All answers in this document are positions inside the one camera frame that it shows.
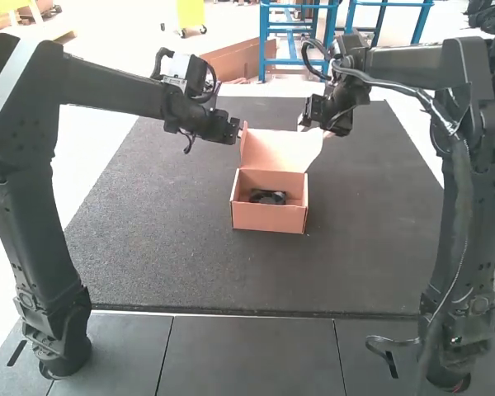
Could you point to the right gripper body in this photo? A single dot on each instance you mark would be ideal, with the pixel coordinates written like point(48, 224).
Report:
point(332, 119)

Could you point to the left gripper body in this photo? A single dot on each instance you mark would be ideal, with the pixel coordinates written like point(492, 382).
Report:
point(220, 125)

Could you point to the cardboard box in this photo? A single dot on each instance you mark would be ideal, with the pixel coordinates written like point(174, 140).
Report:
point(268, 216)

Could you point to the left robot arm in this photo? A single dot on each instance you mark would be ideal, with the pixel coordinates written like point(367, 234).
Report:
point(29, 185)

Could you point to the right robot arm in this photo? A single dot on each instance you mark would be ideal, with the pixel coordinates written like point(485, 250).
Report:
point(458, 206)

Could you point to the brown wooden board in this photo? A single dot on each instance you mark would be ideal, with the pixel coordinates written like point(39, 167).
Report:
point(231, 57)

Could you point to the black square fan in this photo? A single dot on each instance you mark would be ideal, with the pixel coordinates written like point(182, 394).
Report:
point(268, 196)

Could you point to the yellow wheeled tool cabinet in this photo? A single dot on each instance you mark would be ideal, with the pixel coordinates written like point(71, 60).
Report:
point(189, 14)

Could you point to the black mat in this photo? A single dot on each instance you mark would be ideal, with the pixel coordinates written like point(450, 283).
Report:
point(169, 247)

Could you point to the dark base panel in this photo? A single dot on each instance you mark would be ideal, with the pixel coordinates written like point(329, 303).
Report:
point(251, 359)
point(128, 350)
point(363, 383)

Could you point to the yellow wooden stand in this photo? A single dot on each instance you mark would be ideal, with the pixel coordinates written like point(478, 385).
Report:
point(0, 18)

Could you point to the blue frame workbench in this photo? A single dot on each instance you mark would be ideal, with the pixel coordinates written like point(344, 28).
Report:
point(416, 20)
point(264, 41)

